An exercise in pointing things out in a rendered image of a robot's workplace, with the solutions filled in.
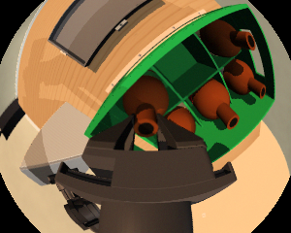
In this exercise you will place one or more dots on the green plastic crate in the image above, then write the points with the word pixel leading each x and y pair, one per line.
pixel 187 64

